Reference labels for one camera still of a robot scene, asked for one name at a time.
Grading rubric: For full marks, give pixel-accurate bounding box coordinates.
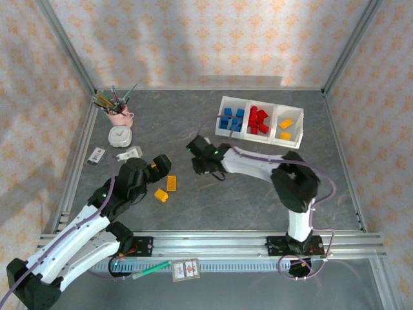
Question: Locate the small badge card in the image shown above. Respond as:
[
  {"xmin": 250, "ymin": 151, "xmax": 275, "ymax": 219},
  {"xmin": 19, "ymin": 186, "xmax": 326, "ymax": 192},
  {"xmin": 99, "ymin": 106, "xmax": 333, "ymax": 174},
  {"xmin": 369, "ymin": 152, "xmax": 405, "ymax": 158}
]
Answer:
[{"xmin": 86, "ymin": 147, "xmax": 106, "ymax": 166}]

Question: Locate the white square clock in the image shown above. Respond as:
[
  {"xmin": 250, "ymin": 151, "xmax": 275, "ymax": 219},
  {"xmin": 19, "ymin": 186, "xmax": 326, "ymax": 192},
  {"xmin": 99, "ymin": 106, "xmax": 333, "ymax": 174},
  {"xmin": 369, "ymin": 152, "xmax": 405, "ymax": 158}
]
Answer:
[{"xmin": 108, "ymin": 125, "xmax": 132, "ymax": 149}]

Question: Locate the pink cup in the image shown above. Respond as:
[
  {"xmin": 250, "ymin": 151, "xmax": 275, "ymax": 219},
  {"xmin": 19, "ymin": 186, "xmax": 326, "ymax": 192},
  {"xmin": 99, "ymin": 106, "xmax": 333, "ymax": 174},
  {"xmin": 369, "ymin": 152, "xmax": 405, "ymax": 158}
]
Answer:
[{"xmin": 106, "ymin": 103, "xmax": 136, "ymax": 129}]

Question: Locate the long teal pen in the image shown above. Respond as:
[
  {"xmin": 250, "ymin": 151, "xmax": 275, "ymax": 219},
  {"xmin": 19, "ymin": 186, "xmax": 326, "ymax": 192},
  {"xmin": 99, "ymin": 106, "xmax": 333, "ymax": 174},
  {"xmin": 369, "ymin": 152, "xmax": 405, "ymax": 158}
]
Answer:
[{"xmin": 121, "ymin": 83, "xmax": 139, "ymax": 106}]

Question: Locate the yellow pencil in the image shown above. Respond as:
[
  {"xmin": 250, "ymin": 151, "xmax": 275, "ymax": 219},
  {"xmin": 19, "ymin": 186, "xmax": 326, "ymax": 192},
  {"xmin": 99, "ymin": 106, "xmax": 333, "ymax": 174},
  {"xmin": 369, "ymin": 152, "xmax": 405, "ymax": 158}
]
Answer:
[{"xmin": 92, "ymin": 98, "xmax": 112, "ymax": 112}]

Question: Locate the white three-compartment container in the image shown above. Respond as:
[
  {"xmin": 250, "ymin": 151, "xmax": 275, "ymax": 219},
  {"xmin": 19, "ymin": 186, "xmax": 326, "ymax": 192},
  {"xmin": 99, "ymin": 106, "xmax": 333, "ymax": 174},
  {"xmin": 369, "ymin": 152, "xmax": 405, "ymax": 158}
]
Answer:
[{"xmin": 214, "ymin": 96, "xmax": 305, "ymax": 150}]

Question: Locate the green pencil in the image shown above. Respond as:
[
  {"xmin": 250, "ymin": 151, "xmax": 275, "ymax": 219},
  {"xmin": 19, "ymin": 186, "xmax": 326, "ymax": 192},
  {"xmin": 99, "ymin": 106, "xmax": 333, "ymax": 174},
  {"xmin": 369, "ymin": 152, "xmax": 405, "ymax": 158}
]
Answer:
[{"xmin": 96, "ymin": 91, "xmax": 112, "ymax": 109}]

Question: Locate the green marker pen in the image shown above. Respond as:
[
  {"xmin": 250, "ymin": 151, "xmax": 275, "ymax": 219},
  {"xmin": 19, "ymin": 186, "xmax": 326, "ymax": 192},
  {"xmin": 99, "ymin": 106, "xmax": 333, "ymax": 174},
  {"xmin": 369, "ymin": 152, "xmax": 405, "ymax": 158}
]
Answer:
[{"xmin": 132, "ymin": 260, "xmax": 172, "ymax": 280}]

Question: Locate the playing card box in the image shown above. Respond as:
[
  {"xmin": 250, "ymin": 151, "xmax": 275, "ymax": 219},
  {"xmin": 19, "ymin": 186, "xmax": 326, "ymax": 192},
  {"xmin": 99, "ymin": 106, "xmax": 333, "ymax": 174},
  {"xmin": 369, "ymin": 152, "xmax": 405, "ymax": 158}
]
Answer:
[{"xmin": 171, "ymin": 258, "xmax": 201, "ymax": 283}]

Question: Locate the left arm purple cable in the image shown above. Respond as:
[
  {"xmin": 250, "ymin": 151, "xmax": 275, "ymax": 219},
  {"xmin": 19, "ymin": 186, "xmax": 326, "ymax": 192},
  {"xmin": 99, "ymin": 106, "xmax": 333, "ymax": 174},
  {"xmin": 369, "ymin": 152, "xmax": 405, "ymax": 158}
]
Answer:
[{"xmin": 1, "ymin": 156, "xmax": 119, "ymax": 304}]

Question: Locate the aluminium table edge rail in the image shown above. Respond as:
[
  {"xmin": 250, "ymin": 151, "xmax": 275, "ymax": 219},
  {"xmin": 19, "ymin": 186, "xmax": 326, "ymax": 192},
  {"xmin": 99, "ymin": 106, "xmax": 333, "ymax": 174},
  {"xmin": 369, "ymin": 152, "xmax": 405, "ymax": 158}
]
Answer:
[
  {"xmin": 322, "ymin": 93, "xmax": 368, "ymax": 233},
  {"xmin": 51, "ymin": 93, "xmax": 99, "ymax": 233}
]

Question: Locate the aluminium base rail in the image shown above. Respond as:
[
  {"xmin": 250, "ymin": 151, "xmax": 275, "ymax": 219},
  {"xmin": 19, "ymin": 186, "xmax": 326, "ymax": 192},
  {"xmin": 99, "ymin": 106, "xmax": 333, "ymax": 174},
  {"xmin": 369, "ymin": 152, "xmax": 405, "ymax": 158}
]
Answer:
[{"xmin": 38, "ymin": 231, "xmax": 387, "ymax": 259}]

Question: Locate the grey slotted cable duct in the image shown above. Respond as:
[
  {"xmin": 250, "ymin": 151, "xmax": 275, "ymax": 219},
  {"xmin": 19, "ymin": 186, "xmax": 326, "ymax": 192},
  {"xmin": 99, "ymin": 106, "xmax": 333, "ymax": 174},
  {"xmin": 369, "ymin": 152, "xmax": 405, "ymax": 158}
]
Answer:
[{"xmin": 92, "ymin": 260, "xmax": 293, "ymax": 274}]

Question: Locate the aluminium corner post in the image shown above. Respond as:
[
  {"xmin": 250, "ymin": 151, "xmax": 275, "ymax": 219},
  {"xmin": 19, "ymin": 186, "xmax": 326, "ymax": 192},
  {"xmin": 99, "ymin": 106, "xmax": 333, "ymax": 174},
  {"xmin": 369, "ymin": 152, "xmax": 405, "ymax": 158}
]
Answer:
[
  {"xmin": 34, "ymin": 0, "xmax": 97, "ymax": 94},
  {"xmin": 322, "ymin": 0, "xmax": 385, "ymax": 96}
]

